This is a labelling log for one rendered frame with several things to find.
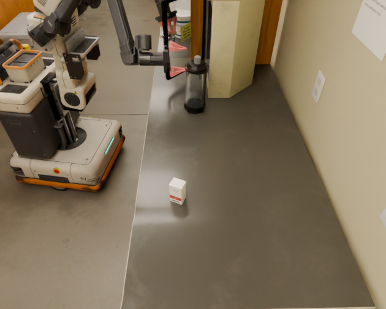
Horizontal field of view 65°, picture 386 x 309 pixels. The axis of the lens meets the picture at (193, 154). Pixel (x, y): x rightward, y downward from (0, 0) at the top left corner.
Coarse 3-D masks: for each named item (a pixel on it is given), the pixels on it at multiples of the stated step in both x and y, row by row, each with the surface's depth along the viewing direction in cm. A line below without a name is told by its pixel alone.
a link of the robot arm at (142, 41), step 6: (138, 36) 129; (144, 36) 128; (150, 36) 129; (138, 42) 130; (144, 42) 129; (150, 42) 130; (138, 48) 131; (144, 48) 129; (150, 48) 131; (126, 60) 133; (132, 60) 132
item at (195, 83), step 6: (186, 66) 135; (186, 72) 137; (186, 78) 139; (192, 78) 135; (198, 78) 135; (204, 78) 137; (186, 84) 141; (192, 84) 137; (198, 84) 137; (204, 84) 139; (186, 90) 142; (192, 90) 139; (198, 90) 139; (204, 90) 142; (186, 96) 145; (192, 96) 142; (198, 96) 141; (204, 96) 144; (186, 102) 147; (192, 102) 144; (198, 102) 144
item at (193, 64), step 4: (196, 56) 132; (200, 56) 133; (192, 60) 136; (196, 60) 132; (200, 60) 136; (188, 64) 134; (192, 64) 133; (196, 64) 133; (200, 64) 134; (204, 64) 134; (192, 68) 132; (196, 68) 132; (200, 68) 132; (204, 68) 133
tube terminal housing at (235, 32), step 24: (216, 0) 126; (240, 0) 126; (264, 0) 138; (216, 24) 132; (240, 24) 134; (216, 48) 140; (240, 48) 143; (216, 72) 148; (240, 72) 154; (216, 96) 157
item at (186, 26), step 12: (180, 0) 141; (192, 0) 147; (168, 12) 139; (180, 12) 144; (192, 12) 151; (168, 24) 142; (180, 24) 148; (192, 24) 155; (168, 36) 146; (180, 36) 152; (192, 36) 159; (192, 48) 164; (180, 60) 161
